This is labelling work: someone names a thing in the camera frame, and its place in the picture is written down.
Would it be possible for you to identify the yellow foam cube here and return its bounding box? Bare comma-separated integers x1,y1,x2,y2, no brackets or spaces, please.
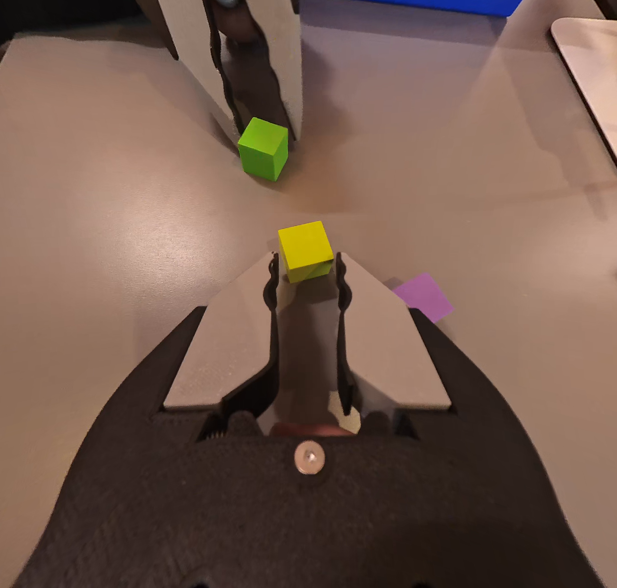
278,221,335,284

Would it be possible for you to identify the purple foam cube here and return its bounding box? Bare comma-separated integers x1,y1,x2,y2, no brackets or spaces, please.
391,272,455,325

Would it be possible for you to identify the green foam cube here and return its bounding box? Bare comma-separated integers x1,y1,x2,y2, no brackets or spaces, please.
237,117,290,182

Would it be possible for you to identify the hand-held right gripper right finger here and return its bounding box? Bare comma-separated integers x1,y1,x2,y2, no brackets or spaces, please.
328,252,453,433

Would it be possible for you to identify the white rounded mat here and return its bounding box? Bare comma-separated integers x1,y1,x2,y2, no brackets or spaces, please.
550,17,617,167

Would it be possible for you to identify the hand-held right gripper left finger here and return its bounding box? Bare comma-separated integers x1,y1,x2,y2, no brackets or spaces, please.
163,252,281,420

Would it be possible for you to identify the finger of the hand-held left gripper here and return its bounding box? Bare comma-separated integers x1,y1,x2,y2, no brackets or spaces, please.
123,0,246,137
235,0,304,142

